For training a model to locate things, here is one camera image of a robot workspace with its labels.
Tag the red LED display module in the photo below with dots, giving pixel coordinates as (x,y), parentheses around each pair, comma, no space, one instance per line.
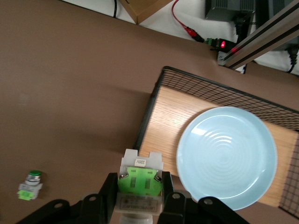
(223,44)

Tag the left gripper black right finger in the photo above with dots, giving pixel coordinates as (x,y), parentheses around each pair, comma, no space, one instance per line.
(171,193)

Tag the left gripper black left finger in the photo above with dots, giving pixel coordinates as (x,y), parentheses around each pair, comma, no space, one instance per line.
(108,189)

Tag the red push button switch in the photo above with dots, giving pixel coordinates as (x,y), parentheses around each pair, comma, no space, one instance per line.
(140,184)

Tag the aluminium camera post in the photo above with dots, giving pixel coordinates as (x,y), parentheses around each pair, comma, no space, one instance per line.
(257,39)

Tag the dark grey power supply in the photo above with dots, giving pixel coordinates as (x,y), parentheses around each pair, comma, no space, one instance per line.
(229,10)

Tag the light blue round plate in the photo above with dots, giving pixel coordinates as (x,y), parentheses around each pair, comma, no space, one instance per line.
(226,158)

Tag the wooden tray black mesh sides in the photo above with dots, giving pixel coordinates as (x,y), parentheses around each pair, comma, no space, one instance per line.
(168,116)

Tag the green push button switch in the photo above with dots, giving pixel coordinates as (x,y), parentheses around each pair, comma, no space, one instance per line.
(31,184)

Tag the brown cardboard box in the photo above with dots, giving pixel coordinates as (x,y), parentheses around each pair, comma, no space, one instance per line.
(144,9)

